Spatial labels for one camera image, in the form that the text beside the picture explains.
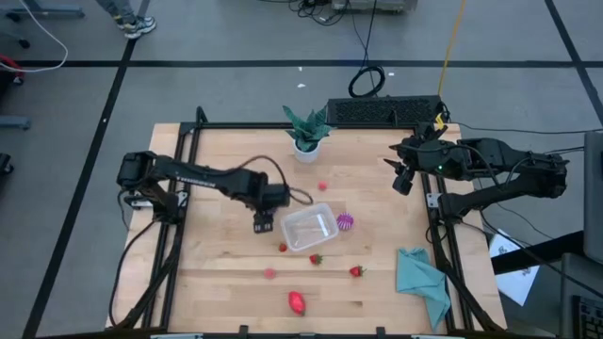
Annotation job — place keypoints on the small red toy fruit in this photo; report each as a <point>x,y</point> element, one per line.
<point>322,185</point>

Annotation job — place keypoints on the red toy strawberry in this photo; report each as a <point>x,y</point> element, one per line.
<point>282,247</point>
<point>315,259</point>
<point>356,271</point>

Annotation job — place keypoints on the person's leg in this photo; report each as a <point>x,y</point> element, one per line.
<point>115,5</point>

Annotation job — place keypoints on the black aluminium table frame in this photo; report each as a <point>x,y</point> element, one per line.
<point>235,125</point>

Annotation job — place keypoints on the white paper sheet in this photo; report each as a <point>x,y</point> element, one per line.
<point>516,282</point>

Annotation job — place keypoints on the large red toy fruit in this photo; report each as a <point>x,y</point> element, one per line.
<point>297,302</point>

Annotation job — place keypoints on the black desk edge bar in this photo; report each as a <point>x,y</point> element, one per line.
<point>542,252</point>

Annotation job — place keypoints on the green plant in white pot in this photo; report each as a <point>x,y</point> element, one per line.
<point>307,136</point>

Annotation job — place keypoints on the small pink toy fruit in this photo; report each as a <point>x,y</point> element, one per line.
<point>269,273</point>

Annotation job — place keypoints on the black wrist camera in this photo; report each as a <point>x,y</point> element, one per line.
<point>403,182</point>
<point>264,221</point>

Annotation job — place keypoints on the clear plastic tupperware container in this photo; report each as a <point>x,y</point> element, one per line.
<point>308,228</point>

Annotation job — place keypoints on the grey metal foot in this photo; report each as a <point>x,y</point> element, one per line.
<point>14,123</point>

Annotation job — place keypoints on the teal cloth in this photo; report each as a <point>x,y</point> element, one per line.
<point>419,278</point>

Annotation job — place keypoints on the person's shoe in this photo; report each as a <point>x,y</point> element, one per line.
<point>141,27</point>

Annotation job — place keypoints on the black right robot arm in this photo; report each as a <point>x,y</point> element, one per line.
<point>509,155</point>

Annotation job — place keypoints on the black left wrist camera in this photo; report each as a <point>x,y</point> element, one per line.
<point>264,221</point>

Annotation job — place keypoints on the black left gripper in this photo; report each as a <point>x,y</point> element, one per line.
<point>273,195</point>

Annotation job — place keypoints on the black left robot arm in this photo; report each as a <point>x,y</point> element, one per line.
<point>198,176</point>

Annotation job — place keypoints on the grey equipment box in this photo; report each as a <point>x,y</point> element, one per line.
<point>372,4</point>

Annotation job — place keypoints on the grey metal stand leg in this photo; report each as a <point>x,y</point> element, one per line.
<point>52,11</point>

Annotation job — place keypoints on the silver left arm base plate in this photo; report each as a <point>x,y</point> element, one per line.
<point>134,203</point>

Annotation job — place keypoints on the black keyboard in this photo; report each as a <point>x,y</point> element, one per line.
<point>589,320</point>
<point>381,110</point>

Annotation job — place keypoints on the black caster wheel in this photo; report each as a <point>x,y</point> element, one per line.
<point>4,164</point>
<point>23,43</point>

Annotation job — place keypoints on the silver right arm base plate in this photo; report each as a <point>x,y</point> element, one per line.
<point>432,200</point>

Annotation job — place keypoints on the pink white striped toy fruit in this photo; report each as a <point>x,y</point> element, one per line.
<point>345,221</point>

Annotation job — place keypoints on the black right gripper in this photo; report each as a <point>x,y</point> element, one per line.
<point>426,157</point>

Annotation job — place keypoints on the red cart part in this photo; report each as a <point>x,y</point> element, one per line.
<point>9,63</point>

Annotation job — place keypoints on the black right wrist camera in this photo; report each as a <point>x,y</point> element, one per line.
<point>403,182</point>

